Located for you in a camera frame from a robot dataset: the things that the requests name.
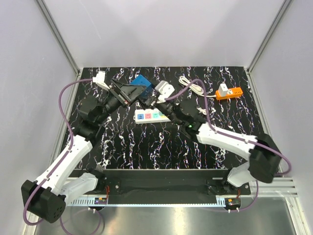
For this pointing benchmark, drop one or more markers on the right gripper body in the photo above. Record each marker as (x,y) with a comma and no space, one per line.
(168,108)

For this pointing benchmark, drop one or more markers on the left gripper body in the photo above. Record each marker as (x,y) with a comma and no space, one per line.
(118,95)

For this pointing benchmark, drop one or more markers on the blue cube adapter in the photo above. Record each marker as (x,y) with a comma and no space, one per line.
(142,81)

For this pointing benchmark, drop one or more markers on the white multicolour power strip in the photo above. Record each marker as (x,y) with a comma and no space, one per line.
(145,116)

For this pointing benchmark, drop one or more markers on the white charger adapter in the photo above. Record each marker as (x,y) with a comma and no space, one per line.
(223,89)

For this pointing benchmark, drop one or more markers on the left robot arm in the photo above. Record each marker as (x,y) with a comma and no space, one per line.
(48,195)

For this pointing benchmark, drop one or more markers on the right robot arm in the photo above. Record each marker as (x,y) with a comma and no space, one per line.
(261,153)

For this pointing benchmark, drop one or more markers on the black marble pattern mat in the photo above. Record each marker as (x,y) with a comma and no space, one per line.
(127,145)

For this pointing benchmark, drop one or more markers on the orange power strip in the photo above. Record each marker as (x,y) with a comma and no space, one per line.
(231,93)

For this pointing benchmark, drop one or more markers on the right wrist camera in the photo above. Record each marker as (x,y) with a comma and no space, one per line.
(165,90)

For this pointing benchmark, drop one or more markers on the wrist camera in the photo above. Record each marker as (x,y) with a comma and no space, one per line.
(165,90)
(101,79)

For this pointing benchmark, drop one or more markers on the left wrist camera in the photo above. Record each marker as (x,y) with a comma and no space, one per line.
(101,79)

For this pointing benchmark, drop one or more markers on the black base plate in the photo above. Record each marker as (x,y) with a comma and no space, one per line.
(169,186)

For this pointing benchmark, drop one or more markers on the white slotted cable duct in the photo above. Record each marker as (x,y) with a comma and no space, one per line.
(89,201)

